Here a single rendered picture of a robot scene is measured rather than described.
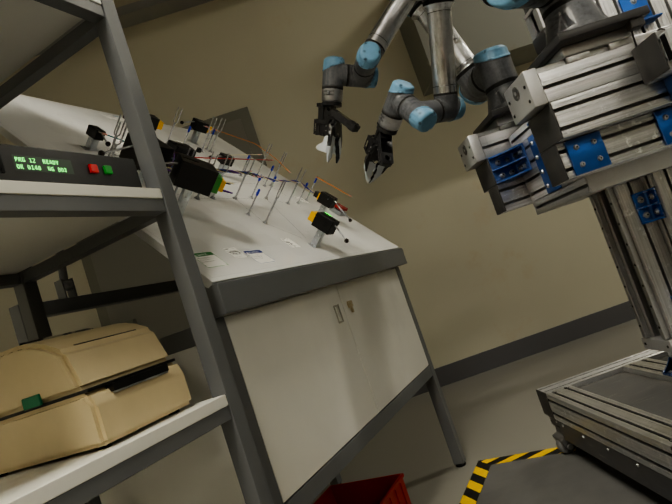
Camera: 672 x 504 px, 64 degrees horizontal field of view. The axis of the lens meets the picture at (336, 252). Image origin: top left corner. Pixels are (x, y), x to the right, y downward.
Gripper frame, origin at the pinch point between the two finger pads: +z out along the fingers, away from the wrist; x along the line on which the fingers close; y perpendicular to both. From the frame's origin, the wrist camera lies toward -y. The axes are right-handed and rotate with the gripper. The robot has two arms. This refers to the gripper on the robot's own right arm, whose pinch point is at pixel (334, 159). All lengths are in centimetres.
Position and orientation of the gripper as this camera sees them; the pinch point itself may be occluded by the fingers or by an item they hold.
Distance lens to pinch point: 197.1
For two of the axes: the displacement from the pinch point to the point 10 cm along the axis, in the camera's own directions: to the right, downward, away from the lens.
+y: -9.3, -0.9, 3.6
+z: -0.5, 9.9, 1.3
